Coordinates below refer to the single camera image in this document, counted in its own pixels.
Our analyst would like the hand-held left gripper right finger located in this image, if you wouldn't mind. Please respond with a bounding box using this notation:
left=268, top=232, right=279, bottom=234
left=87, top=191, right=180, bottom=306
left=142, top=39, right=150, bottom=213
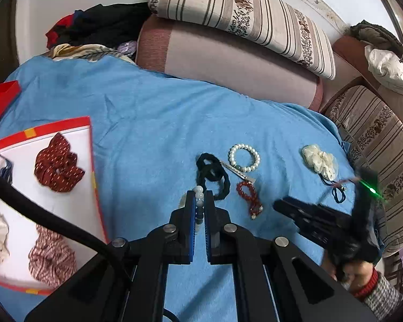
left=205, top=191, right=377, bottom=322

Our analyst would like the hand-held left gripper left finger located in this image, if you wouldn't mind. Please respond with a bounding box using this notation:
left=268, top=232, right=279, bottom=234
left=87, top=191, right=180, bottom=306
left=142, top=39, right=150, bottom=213
left=25, top=191, right=197, bottom=322

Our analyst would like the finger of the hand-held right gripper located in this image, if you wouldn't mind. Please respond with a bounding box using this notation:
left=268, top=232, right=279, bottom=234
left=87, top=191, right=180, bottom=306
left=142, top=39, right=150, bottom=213
left=297, top=221, right=338, bottom=247
left=273, top=199, right=353, bottom=225

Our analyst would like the thin blue red hair band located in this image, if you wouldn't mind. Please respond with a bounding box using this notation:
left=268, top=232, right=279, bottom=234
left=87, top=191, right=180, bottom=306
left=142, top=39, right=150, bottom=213
left=321, top=174, right=361, bottom=205

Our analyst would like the pale green bead bracelet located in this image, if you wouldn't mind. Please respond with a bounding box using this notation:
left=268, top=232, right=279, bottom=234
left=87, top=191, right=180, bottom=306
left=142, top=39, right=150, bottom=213
left=179, top=185, right=207, bottom=235

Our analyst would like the wavy black hair tie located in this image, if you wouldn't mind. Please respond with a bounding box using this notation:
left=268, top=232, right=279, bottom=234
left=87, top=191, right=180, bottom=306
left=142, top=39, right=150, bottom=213
left=201, top=165, right=229, bottom=202

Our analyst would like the red bead bracelet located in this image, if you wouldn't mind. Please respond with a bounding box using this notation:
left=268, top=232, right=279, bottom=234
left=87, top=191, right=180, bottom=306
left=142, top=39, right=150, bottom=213
left=236, top=180, right=264, bottom=221

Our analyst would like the silver hair clip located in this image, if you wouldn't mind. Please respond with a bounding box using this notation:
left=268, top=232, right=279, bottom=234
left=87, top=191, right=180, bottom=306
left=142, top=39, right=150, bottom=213
left=221, top=159, right=257, bottom=183

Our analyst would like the white pearl bracelet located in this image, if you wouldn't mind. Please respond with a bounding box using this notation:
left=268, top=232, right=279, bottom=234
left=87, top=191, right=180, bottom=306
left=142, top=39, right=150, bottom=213
left=228, top=144, right=261, bottom=172

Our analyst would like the red box tray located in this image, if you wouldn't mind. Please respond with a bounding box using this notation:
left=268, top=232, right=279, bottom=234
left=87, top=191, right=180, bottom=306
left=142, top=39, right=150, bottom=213
left=0, top=116, right=110, bottom=296

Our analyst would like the person's right forearm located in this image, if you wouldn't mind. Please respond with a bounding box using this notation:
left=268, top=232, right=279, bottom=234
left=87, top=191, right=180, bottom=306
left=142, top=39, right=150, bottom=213
left=353, top=270, right=403, bottom=321

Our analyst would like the person's right hand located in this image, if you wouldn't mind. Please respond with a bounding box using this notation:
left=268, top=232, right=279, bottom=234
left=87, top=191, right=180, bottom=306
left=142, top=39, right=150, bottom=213
left=343, top=262, right=378, bottom=296

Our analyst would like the cream lace scrunchie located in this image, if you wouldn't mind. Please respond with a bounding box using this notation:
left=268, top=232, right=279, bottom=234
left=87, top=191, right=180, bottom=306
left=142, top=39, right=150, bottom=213
left=301, top=144, right=339, bottom=183

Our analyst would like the blue blanket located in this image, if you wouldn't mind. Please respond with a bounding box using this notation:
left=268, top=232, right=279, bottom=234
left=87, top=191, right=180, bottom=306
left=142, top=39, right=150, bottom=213
left=0, top=55, right=360, bottom=322

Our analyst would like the striped floral seat cushion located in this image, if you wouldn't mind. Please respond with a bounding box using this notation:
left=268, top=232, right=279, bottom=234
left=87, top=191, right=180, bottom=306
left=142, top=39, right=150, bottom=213
left=322, top=85, right=403, bottom=259

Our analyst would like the red plaid scrunchie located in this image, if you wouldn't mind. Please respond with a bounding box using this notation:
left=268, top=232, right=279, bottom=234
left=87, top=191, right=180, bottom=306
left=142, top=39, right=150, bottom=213
left=28, top=224, right=77, bottom=287

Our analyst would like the dark red dotted scrunchie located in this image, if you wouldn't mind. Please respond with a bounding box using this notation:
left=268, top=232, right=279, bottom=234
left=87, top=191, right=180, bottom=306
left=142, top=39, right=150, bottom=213
left=34, top=132, right=85, bottom=193

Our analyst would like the brown bolster cushion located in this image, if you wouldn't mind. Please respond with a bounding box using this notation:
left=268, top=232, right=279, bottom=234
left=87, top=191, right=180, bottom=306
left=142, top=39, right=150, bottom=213
left=332, top=35, right=403, bottom=135

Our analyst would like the white cloth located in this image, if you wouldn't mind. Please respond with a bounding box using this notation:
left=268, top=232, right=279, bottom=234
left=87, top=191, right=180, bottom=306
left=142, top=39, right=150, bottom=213
left=364, top=45, right=403, bottom=91

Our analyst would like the pink bolster cushion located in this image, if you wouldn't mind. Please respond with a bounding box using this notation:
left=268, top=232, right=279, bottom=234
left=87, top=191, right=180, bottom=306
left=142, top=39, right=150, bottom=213
left=135, top=15, right=324, bottom=111

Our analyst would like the purple plastic item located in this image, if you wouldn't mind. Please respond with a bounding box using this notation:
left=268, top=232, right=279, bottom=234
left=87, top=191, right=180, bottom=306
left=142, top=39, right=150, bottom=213
left=119, top=40, right=137, bottom=56

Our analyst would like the dark green cloth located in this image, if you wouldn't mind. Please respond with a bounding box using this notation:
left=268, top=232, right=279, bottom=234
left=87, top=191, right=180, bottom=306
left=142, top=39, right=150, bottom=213
left=349, top=20, right=403, bottom=71

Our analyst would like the blue striped headband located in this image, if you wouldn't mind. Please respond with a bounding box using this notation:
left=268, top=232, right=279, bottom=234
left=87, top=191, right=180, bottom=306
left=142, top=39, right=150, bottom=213
left=0, top=152, right=14, bottom=195

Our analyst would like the striped floral pillow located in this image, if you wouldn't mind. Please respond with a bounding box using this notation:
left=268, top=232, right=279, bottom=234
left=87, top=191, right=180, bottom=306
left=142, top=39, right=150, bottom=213
left=148, top=0, right=336, bottom=80

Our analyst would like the cream patterned scarf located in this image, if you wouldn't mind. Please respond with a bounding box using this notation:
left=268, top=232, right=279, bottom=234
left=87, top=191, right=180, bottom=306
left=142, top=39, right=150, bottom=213
left=49, top=43, right=136, bottom=64

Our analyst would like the black clothes pile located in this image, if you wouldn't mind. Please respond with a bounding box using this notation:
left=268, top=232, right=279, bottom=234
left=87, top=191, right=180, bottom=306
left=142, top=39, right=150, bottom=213
left=54, top=3, right=152, bottom=49

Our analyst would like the red box lid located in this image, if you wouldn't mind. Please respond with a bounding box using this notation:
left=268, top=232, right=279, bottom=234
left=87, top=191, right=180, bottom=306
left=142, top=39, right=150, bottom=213
left=0, top=80, right=22, bottom=135

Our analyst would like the red and blue garment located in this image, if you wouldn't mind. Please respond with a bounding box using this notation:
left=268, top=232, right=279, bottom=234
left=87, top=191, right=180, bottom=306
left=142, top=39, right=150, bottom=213
left=45, top=10, right=88, bottom=49

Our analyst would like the black cable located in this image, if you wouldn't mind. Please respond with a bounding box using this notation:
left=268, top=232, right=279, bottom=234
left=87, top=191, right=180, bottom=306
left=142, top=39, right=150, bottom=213
left=0, top=164, right=175, bottom=322

